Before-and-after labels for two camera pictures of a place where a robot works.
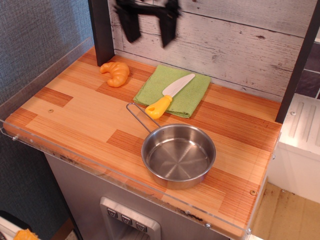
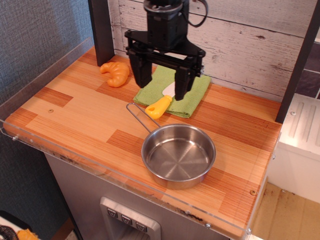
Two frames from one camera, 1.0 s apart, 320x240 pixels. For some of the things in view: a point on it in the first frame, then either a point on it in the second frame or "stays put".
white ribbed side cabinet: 295,164 stays put
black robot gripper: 130,21 to 166,41
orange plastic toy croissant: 119,71 stays put
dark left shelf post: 102,30 stays put
